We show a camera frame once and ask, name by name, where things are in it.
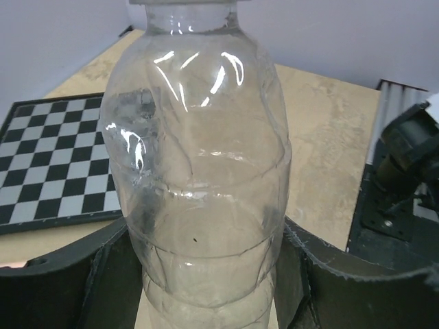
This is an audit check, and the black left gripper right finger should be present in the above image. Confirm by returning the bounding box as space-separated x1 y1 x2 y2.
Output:
274 219 438 328

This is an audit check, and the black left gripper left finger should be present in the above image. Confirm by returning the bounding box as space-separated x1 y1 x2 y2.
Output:
1 219 142 328

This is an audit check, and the clear plastic bottle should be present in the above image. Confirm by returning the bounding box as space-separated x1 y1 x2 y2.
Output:
100 2 292 328

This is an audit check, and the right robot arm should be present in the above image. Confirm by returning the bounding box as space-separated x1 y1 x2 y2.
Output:
375 100 438 215

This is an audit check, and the black white checkerboard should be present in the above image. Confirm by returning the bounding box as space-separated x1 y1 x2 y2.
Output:
1 93 121 234

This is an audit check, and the aluminium frame rail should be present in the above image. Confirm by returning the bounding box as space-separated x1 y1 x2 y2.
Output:
366 80 431 165

